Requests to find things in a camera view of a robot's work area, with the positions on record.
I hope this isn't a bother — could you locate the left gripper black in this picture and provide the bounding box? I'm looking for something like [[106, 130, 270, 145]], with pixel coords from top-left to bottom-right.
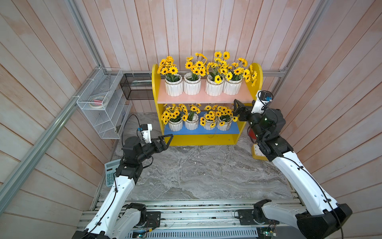
[[136, 134, 174, 162]]

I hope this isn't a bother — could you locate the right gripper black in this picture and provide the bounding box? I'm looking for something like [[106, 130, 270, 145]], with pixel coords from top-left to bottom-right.
[[234, 100, 269, 144]]

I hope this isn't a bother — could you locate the sunflower pot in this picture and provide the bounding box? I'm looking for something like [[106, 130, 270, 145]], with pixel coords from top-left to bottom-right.
[[215, 106, 238, 131], [206, 51, 229, 97], [184, 53, 208, 95], [221, 57, 258, 95], [180, 104, 201, 130], [161, 104, 188, 132], [157, 56, 183, 97], [200, 105, 218, 130]]

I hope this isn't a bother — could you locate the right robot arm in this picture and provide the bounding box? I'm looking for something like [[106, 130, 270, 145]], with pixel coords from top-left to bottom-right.
[[233, 99, 353, 239]]

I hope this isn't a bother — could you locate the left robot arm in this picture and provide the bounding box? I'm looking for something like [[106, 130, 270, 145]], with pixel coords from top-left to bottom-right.
[[73, 134, 174, 239]]

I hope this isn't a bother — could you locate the yellow shelf unit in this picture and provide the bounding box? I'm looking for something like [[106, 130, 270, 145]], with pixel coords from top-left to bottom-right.
[[152, 63, 263, 146]]

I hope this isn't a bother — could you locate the red pencil cup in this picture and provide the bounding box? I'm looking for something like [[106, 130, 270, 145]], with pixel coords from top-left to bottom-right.
[[247, 127, 257, 143]]

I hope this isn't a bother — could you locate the yellow alarm clock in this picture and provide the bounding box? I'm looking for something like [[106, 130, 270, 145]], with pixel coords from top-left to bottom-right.
[[251, 143, 268, 161]]

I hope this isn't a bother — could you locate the light blue calculator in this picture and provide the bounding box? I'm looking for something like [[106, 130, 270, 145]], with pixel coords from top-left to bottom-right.
[[104, 159, 121, 187]]

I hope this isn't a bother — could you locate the tape roll in rack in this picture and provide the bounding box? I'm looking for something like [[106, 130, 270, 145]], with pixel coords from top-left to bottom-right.
[[89, 95, 108, 109]]

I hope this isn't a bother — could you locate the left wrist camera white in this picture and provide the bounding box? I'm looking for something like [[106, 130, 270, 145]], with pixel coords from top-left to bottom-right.
[[139, 124, 152, 143]]

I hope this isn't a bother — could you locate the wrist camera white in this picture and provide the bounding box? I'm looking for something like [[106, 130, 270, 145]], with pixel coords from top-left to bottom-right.
[[251, 90, 273, 114], [139, 124, 152, 143]]

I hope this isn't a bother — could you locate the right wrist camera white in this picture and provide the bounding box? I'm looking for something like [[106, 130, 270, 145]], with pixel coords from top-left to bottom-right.
[[251, 90, 273, 114]]

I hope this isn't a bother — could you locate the black wire basket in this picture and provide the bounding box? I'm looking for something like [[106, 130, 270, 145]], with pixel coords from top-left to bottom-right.
[[120, 73, 154, 101]]

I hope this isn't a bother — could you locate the white wire mesh rack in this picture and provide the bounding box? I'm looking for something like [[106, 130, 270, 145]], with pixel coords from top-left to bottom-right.
[[77, 68, 131, 139]]

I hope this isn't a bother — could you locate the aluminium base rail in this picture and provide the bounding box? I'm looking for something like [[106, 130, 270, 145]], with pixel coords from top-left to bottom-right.
[[77, 199, 307, 239]]

